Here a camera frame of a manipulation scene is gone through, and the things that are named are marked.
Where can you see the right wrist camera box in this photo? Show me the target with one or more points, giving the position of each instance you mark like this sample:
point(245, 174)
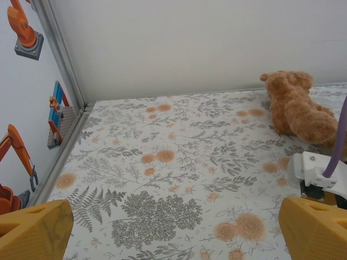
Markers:
point(303, 165)

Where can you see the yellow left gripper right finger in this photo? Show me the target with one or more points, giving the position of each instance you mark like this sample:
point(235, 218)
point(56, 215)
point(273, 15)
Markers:
point(314, 235)

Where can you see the blue conveyor wall sticker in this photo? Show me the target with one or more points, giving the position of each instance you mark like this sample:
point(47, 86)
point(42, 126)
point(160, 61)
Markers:
point(57, 113)

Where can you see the brown teddy bear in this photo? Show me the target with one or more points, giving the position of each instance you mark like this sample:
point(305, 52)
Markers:
point(292, 113)

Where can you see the aluminium frame post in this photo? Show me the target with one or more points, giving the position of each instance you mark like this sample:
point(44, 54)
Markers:
point(64, 54)

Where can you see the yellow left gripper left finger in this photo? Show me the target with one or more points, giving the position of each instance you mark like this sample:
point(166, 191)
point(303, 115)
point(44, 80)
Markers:
point(32, 233)

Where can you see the orange robot sticker grey base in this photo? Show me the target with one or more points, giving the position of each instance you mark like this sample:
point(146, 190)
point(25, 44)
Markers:
point(24, 32)

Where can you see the floral patterned table cloth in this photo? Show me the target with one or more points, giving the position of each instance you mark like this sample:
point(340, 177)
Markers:
point(162, 189)

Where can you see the thin aluminium frame rail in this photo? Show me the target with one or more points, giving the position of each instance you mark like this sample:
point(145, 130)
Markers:
point(64, 157)
point(189, 94)

